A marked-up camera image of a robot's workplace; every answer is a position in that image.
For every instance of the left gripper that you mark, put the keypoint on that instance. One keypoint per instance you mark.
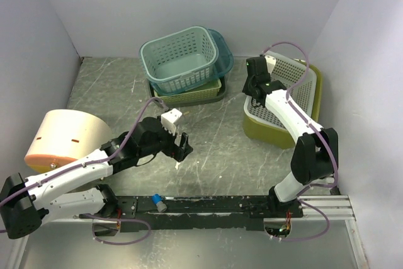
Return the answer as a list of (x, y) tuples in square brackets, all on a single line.
[(175, 151)]

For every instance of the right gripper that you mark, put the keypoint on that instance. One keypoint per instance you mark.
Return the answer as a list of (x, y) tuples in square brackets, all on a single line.
[(245, 88)]

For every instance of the teal transparent tub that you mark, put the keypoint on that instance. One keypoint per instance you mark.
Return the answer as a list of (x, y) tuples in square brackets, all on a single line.
[(225, 54)]

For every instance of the white perforated basket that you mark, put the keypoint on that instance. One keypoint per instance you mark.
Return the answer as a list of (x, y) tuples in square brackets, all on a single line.
[(288, 71)]

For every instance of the pale green shallow basket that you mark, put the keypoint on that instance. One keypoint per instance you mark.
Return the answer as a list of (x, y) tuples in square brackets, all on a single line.
[(195, 94)]

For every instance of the olive green tub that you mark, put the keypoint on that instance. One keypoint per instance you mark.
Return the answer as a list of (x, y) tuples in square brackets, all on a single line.
[(260, 124)]

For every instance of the light blue perforated basket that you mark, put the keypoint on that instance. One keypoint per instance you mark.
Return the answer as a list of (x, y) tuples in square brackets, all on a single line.
[(179, 58)]

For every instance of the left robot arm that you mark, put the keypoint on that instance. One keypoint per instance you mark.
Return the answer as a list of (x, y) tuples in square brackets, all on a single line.
[(28, 203)]

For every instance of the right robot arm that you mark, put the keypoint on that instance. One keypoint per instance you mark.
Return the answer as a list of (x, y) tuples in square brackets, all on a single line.
[(315, 155)]

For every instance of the dark grey tray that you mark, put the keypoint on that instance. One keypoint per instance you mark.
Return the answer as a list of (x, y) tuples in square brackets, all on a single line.
[(217, 99)]

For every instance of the blue grey connector plug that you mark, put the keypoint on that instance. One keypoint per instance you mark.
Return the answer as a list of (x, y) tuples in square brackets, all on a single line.
[(161, 206)]

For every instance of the cream cylindrical drum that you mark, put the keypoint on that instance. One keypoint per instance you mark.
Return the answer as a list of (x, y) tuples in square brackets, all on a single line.
[(65, 136)]

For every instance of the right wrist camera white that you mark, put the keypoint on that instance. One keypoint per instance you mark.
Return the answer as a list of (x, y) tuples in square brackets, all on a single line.
[(270, 63)]

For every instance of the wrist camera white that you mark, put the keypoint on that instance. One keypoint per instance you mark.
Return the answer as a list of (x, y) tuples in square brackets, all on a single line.
[(270, 63), (170, 120)]

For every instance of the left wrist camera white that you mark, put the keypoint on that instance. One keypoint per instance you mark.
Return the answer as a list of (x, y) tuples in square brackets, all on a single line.
[(170, 120)]

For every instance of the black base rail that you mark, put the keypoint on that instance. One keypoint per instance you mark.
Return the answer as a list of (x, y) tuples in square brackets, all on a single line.
[(198, 212)]

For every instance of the aluminium extrusion frame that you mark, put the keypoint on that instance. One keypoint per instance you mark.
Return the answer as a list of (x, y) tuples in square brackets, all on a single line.
[(326, 236)]

